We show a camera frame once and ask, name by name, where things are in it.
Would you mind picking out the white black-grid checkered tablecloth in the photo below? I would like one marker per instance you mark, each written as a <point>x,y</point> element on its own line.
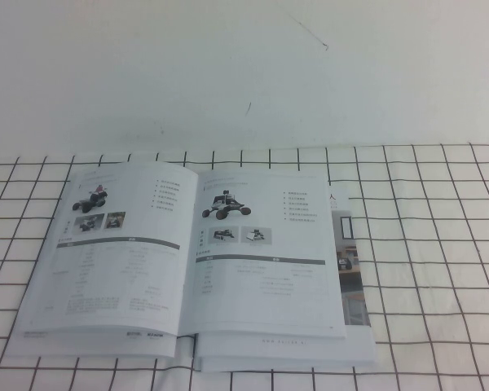
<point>432,244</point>

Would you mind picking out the open book with photo page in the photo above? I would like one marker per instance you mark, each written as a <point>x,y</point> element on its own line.
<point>352,281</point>

